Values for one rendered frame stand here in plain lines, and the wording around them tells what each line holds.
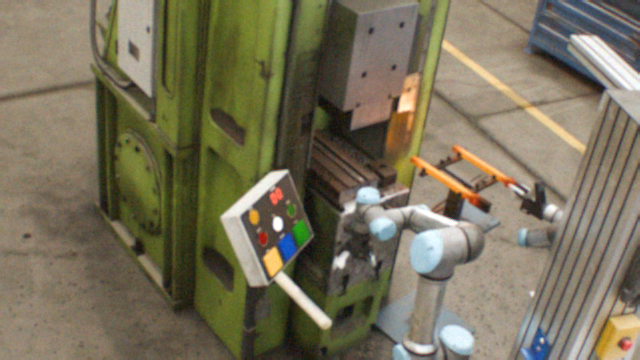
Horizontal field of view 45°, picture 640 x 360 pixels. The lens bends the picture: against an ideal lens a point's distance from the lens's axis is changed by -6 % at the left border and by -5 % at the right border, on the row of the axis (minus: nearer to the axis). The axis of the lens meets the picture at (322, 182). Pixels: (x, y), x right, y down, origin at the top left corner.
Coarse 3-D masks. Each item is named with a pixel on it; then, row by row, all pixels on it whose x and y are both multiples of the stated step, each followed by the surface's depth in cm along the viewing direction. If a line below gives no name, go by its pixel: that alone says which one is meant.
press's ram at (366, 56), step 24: (336, 0) 289; (360, 0) 292; (384, 0) 295; (408, 0) 298; (336, 24) 292; (360, 24) 285; (384, 24) 292; (408, 24) 300; (336, 48) 296; (360, 48) 291; (384, 48) 299; (408, 48) 308; (336, 72) 301; (360, 72) 298; (384, 72) 306; (336, 96) 305; (360, 96) 305; (384, 96) 314
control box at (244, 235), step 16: (272, 176) 297; (288, 176) 298; (256, 192) 287; (272, 192) 289; (288, 192) 297; (240, 208) 278; (256, 208) 281; (272, 208) 288; (224, 224) 277; (240, 224) 274; (256, 224) 280; (272, 224) 287; (288, 224) 295; (240, 240) 277; (256, 240) 279; (272, 240) 286; (240, 256) 281; (256, 256) 278; (256, 272) 281
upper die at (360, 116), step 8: (320, 96) 321; (320, 104) 323; (328, 104) 319; (376, 104) 313; (384, 104) 316; (328, 112) 320; (336, 112) 316; (344, 112) 312; (352, 112) 308; (360, 112) 310; (368, 112) 313; (376, 112) 316; (384, 112) 319; (336, 120) 317; (344, 120) 313; (352, 120) 310; (360, 120) 313; (368, 120) 316; (376, 120) 319; (352, 128) 312
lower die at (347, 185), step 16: (336, 144) 355; (320, 160) 344; (336, 160) 343; (352, 160) 346; (320, 176) 337; (336, 176) 336; (352, 176) 336; (368, 176) 338; (336, 192) 331; (352, 192) 334
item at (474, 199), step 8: (416, 160) 357; (432, 168) 353; (440, 176) 349; (448, 184) 347; (456, 184) 345; (464, 192) 341; (472, 192) 342; (472, 200) 339; (480, 200) 336; (480, 208) 338; (488, 208) 335
